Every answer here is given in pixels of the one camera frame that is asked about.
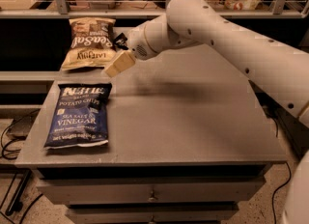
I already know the blue Kettle chip bag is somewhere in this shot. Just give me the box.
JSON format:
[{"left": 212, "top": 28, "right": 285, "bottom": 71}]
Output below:
[{"left": 44, "top": 83, "right": 112, "bottom": 150}]

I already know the brown sea salt chip bag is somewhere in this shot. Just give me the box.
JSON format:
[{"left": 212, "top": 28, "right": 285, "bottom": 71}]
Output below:
[{"left": 61, "top": 17, "right": 116, "bottom": 70}]

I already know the grey cabinet with drawers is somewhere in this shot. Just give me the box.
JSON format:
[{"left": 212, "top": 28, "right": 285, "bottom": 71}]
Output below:
[{"left": 16, "top": 45, "right": 286, "bottom": 224}]

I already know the black floor cable right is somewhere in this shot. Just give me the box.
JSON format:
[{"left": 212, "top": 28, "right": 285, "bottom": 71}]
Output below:
[{"left": 270, "top": 161, "right": 293, "bottom": 224}]

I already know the black cables left floor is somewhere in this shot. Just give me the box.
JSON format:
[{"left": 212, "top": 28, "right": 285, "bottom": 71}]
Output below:
[{"left": 0, "top": 110, "right": 43, "bottom": 224}]

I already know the small black snack packet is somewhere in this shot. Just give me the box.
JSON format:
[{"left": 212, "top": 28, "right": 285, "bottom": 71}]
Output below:
[{"left": 113, "top": 33, "right": 128, "bottom": 50}]

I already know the dark box on floor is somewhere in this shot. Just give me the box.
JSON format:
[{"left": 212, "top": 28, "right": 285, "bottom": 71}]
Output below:
[{"left": 6, "top": 116, "right": 35, "bottom": 139}]

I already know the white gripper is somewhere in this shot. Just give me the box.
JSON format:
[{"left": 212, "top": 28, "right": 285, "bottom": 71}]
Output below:
[{"left": 104, "top": 23, "right": 152, "bottom": 77}]

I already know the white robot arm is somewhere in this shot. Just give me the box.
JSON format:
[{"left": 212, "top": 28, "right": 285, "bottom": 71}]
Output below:
[{"left": 104, "top": 0, "right": 309, "bottom": 127}]

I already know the metal drawer knob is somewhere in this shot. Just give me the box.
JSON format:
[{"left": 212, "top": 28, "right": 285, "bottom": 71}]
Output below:
[{"left": 148, "top": 190, "right": 157, "bottom": 203}]

